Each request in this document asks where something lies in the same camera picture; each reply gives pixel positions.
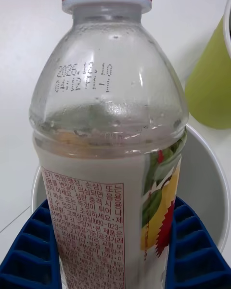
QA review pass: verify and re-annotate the yellow-green plastic bin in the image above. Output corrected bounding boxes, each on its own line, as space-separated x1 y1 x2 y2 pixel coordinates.
184 0 231 130

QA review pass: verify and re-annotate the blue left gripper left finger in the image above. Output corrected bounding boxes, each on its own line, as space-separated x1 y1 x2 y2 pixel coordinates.
0 198 61 289

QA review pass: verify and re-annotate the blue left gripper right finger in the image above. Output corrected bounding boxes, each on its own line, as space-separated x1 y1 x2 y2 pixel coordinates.
165 196 231 289

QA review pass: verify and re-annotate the grey plastic bin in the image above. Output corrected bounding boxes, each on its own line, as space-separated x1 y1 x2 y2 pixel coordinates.
30 124 229 255

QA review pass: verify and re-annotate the clear bottle with red cap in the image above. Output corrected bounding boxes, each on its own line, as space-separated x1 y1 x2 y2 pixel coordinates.
28 0 190 289

